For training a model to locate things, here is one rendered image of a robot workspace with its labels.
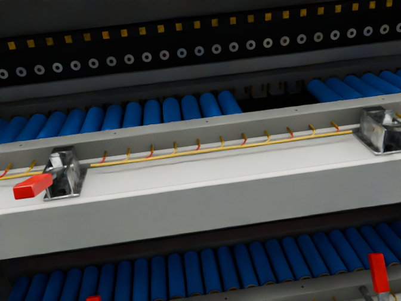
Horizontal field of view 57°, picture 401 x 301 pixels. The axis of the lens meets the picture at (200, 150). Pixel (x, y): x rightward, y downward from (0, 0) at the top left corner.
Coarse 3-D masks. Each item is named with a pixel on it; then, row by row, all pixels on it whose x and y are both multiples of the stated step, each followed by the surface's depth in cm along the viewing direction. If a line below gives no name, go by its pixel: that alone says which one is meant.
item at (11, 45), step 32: (352, 0) 42; (384, 0) 43; (64, 32) 41; (96, 32) 41; (128, 32) 41; (160, 32) 41; (192, 32) 42; (224, 32) 42; (256, 32) 43; (288, 32) 43; (320, 32) 44; (0, 64) 41; (32, 64) 42; (64, 64) 42; (128, 64) 43; (160, 64) 43
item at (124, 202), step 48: (336, 48) 44; (384, 48) 45; (0, 96) 42; (288, 144) 33; (336, 144) 32; (0, 192) 30; (96, 192) 29; (144, 192) 28; (192, 192) 29; (240, 192) 29; (288, 192) 30; (336, 192) 30; (384, 192) 31; (0, 240) 29; (48, 240) 29; (96, 240) 30
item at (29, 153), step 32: (384, 96) 34; (128, 128) 33; (160, 128) 33; (192, 128) 32; (224, 128) 33; (256, 128) 33; (288, 128) 33; (320, 128) 34; (0, 160) 32; (32, 160) 32; (128, 160) 31
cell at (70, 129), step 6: (72, 114) 39; (78, 114) 39; (84, 114) 40; (66, 120) 38; (72, 120) 37; (78, 120) 38; (84, 120) 39; (66, 126) 36; (72, 126) 36; (78, 126) 37; (60, 132) 35; (66, 132) 35; (72, 132) 35; (78, 132) 36
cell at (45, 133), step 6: (54, 114) 39; (60, 114) 39; (48, 120) 38; (54, 120) 38; (60, 120) 38; (48, 126) 36; (54, 126) 37; (60, 126) 38; (42, 132) 35; (48, 132) 35; (54, 132) 36; (36, 138) 34; (42, 138) 34
